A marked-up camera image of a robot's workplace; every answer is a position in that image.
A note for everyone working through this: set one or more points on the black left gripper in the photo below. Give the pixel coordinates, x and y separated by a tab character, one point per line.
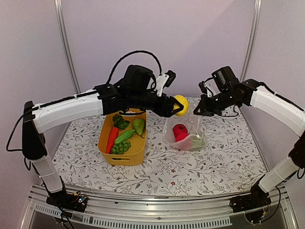
165	109

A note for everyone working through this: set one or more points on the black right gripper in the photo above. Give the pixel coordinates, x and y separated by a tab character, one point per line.
205	110

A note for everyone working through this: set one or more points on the yellow toy apple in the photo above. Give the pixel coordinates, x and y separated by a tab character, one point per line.
185	104

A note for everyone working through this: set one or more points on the red toy apple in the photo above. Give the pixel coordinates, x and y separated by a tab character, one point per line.
178	129

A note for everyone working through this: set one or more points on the clear polka dot zip bag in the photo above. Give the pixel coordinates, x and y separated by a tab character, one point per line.
193	124

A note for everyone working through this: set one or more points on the green toy apple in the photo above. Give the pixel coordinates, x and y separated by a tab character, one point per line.
197	144

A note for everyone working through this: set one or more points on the pink red toy peach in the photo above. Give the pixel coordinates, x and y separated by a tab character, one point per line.
181	136

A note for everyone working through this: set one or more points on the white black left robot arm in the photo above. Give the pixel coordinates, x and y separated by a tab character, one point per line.
101	100

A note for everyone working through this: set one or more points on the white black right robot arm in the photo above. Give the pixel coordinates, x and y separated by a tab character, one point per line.
259	96

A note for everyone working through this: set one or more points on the green toy pear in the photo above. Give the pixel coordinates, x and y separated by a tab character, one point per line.
139	125

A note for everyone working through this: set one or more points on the floral white table mat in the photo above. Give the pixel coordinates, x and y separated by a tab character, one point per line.
230	163

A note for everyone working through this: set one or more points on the green toy bitter gourd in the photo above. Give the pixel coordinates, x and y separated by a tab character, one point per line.
124	136

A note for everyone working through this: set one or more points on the green toy leafy vegetable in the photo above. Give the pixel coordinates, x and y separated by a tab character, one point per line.
120	122

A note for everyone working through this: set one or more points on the yellow plastic basket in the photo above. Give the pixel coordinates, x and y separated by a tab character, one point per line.
134	156

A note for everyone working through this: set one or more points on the orange toy carrot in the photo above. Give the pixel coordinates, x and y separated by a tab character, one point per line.
111	139

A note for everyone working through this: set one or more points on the green toy grapes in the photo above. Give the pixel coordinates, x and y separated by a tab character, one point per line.
121	148

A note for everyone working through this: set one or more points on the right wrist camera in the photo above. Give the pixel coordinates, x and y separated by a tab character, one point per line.
206	88

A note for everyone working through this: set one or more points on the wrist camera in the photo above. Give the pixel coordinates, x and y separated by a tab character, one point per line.
206	88
164	80

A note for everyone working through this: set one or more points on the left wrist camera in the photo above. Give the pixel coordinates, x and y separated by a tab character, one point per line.
164	80

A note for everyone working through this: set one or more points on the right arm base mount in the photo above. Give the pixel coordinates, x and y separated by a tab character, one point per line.
257	204

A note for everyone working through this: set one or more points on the right aluminium frame post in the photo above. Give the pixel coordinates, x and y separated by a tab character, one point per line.
252	37

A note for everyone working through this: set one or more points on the aluminium frame post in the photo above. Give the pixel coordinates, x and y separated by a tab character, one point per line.
252	37
66	46

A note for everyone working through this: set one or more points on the aluminium front rail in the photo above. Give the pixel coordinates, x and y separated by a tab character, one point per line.
111	210

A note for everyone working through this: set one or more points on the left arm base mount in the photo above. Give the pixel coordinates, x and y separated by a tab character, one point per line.
64	200

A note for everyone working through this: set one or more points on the left aluminium frame post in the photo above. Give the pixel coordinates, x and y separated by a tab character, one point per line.
66	46

